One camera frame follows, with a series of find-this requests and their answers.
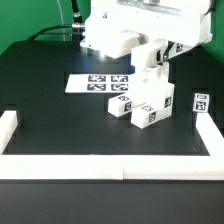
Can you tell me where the black cable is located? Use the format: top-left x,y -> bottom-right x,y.
27,0 -> 86,42

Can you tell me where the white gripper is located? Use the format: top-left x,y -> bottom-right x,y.
85,0 -> 214,48

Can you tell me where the white chair back piece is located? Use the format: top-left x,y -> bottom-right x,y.
100,33 -> 179,82

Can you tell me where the white chair seat plate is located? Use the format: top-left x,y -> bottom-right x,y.
129,61 -> 176,122

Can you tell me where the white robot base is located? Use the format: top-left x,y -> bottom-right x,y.
79,19 -> 111,58

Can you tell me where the white fiducial marker sheet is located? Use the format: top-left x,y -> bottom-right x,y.
65,74 -> 136,93

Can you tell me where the white U-shaped fence frame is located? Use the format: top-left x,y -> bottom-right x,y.
0,111 -> 224,180

